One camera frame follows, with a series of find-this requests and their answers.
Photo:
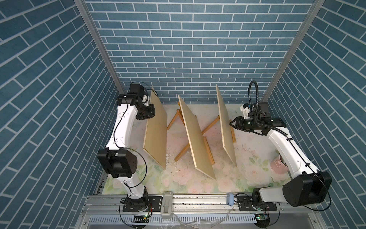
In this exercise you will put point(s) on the aluminium front rail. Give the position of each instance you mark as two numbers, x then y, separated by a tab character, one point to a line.
193	211

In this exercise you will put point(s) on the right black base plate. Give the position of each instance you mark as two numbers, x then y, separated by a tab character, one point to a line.
246	203

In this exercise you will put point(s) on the blue rail clip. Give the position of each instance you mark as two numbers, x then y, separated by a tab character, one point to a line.
230	199

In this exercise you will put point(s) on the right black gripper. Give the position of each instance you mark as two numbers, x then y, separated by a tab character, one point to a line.
238	121

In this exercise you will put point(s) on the plywood canvas board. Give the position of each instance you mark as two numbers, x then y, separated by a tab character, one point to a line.
227	138
199	152
155	140

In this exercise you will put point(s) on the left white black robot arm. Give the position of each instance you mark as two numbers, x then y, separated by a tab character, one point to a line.
117	158

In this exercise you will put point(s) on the grey rail clamp handle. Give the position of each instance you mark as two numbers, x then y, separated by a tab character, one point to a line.
167	205

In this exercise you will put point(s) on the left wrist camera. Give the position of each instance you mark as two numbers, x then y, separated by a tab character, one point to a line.
136	88

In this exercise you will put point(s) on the right green circuit board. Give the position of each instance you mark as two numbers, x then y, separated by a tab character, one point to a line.
260	217

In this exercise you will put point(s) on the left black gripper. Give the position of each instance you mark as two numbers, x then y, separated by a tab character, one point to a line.
151	114

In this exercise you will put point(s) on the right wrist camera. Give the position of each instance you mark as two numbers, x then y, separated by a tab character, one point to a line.
249	110

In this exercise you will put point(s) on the pink cup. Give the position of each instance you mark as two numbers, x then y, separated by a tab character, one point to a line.
279	166

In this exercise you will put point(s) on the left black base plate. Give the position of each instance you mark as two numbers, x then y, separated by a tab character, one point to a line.
141	204

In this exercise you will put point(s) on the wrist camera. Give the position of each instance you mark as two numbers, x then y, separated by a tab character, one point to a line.
136	88
249	110

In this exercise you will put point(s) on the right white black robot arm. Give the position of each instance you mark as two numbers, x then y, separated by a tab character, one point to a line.
308	184

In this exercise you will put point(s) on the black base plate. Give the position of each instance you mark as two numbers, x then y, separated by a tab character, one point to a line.
141	204
246	203

